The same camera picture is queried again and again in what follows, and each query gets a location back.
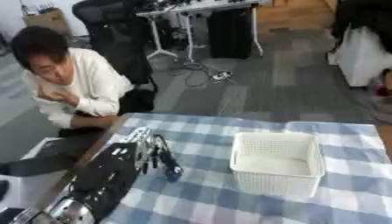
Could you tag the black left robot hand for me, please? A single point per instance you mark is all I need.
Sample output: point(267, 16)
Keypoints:
point(172, 167)

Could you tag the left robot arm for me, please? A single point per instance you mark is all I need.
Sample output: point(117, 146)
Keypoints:
point(104, 175)

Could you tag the tan cardboard box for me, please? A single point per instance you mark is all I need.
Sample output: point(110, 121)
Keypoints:
point(48, 22)

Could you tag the white power strip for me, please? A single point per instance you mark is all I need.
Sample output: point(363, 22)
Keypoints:
point(221, 75)

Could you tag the white perforated plastic basket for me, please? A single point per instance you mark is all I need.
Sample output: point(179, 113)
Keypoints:
point(278, 167)

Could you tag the person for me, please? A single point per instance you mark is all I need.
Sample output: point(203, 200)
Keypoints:
point(86, 81)

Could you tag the black office chair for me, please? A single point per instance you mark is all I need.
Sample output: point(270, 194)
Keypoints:
point(120, 35)

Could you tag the black cabinet under table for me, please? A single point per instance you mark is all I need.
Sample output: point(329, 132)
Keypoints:
point(229, 32)

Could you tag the white table with legs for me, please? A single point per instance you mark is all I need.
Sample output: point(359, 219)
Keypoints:
point(204, 6)

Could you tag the black garment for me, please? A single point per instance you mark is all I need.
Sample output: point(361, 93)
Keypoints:
point(365, 14)

